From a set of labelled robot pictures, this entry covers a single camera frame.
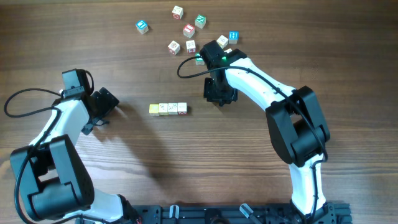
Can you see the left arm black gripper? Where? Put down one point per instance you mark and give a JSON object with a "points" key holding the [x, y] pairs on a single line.
{"points": [[109, 102]]}

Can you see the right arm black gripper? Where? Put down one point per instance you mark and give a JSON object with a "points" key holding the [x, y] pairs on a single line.
{"points": [[208, 93]]}

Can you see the red A wooden block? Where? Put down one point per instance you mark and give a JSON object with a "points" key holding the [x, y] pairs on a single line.
{"points": [[182, 108]]}

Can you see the white fish wooden block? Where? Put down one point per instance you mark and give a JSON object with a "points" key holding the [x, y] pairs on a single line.
{"points": [[172, 108]]}

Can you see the yellow top wooden block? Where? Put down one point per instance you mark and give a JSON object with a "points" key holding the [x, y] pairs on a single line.
{"points": [[154, 109]]}

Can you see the white yellow edged block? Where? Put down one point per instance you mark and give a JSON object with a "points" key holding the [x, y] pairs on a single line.
{"points": [[163, 109]]}

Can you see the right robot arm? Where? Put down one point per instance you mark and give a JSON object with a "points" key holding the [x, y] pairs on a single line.
{"points": [[296, 124]]}

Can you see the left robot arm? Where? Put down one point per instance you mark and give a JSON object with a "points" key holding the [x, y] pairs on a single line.
{"points": [[52, 182]]}

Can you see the green Z wooden block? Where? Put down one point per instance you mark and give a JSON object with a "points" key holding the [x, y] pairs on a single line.
{"points": [[199, 60]]}

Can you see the yellow K wooden block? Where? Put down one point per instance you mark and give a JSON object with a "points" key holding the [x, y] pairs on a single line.
{"points": [[222, 41]]}

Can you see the red nine wooden block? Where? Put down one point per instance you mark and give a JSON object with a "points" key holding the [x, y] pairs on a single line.
{"points": [[191, 46]]}

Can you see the blue H wooden block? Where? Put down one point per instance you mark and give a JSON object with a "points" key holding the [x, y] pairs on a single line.
{"points": [[233, 37]]}

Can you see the red Q wooden block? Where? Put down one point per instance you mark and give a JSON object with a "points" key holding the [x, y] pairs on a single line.
{"points": [[174, 47]]}

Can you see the red I letter block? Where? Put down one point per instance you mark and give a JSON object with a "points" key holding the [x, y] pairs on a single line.
{"points": [[188, 30]]}

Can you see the green N letter block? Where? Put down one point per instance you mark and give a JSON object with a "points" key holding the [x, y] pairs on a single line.
{"points": [[200, 21]]}

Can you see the red letter block top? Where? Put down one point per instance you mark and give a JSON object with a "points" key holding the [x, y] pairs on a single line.
{"points": [[177, 12]]}

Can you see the blue letter block far left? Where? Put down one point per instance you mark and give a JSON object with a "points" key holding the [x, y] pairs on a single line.
{"points": [[142, 26]]}

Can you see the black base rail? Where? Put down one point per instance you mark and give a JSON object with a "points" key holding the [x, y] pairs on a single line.
{"points": [[268, 214]]}

